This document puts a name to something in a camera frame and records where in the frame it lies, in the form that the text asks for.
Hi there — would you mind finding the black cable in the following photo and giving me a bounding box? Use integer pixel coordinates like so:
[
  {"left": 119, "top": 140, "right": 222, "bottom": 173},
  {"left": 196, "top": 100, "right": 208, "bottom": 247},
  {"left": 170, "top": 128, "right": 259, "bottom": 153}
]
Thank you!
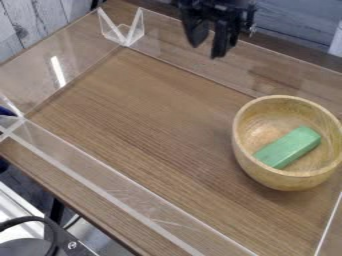
[{"left": 0, "top": 215, "right": 59, "bottom": 256}]

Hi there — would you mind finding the black table leg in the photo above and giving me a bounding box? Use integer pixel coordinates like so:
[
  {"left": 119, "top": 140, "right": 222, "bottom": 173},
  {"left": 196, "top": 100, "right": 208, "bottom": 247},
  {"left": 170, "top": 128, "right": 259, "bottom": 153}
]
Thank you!
[{"left": 49, "top": 199, "right": 65, "bottom": 225}]

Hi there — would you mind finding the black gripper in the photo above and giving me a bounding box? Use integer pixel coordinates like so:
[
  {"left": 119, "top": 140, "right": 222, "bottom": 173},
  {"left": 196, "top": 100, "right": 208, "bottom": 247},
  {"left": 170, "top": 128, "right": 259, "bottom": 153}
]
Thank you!
[{"left": 176, "top": 0, "right": 258, "bottom": 59}]

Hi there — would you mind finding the brown wooden bowl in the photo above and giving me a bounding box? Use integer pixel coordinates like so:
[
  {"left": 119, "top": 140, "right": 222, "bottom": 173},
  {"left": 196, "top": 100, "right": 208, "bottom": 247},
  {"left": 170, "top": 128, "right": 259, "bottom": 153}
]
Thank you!
[{"left": 231, "top": 95, "right": 342, "bottom": 191}]

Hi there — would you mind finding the clear acrylic barrier wall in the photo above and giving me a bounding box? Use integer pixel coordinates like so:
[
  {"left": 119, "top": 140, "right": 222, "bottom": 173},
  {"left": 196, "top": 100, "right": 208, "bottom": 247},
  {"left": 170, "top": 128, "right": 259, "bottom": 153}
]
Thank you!
[{"left": 0, "top": 2, "right": 342, "bottom": 256}]

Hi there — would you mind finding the blue object at left edge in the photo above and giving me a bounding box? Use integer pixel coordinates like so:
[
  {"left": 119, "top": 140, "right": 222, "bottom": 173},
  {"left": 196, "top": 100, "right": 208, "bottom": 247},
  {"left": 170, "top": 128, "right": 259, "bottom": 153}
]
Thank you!
[{"left": 0, "top": 106, "right": 17, "bottom": 117}]

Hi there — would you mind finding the green rectangular block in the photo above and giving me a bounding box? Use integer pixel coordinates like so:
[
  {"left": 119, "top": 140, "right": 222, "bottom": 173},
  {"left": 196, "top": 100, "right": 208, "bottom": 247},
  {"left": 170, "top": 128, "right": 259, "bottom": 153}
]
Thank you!
[{"left": 254, "top": 126, "right": 322, "bottom": 169}]

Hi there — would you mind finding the black metal base plate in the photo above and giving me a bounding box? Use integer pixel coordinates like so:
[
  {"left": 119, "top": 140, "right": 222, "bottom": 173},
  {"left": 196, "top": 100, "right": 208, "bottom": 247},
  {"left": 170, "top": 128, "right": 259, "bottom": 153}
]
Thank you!
[{"left": 0, "top": 226, "right": 99, "bottom": 256}]

